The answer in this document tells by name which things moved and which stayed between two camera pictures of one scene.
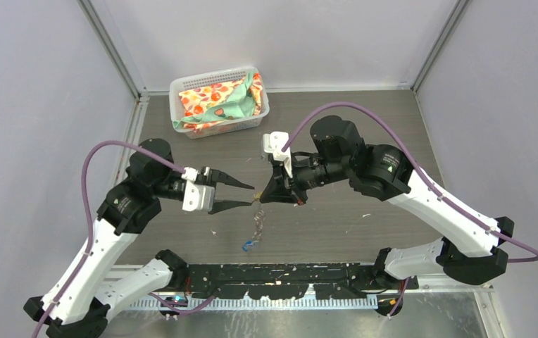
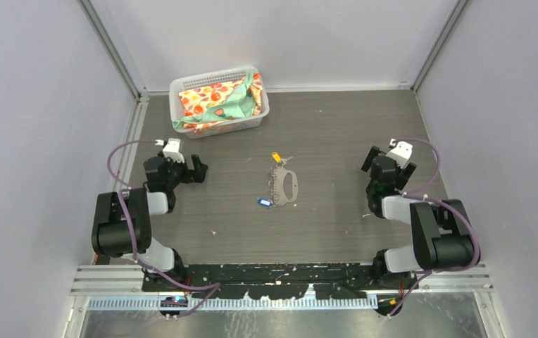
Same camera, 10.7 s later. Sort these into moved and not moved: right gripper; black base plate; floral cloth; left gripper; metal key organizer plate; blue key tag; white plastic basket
Moved: blue key tag; left gripper; metal key organizer plate; right gripper
Not moved: floral cloth; black base plate; white plastic basket
